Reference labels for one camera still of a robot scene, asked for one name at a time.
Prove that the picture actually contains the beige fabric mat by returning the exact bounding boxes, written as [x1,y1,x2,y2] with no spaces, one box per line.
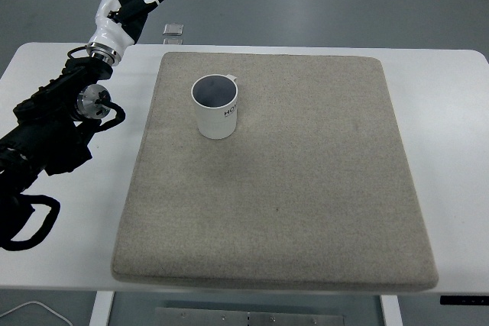
[112,52,439,292]

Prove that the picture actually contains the white cable on floor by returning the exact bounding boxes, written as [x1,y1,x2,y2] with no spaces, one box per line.
[0,300,72,326]

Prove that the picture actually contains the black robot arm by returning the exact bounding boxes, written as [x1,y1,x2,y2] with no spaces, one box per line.
[1,44,125,201]

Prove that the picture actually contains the black table control panel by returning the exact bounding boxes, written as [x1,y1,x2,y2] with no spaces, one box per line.
[439,295,489,306]

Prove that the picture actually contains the white table leg left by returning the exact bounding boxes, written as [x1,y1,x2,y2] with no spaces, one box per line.
[89,291,115,326]

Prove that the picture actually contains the white ribbed cup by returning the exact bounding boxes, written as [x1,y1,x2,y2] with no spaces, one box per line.
[191,74,238,140]

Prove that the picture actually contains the white table leg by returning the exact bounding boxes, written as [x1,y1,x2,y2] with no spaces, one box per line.
[89,291,115,326]
[380,295,403,326]

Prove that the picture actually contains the white table leg right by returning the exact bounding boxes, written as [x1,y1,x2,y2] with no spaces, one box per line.
[380,295,403,326]

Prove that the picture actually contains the black sleeved cable loop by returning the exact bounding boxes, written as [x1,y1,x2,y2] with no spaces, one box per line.
[0,194,61,253]

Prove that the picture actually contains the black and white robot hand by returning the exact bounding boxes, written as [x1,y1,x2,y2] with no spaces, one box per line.
[86,0,165,65]

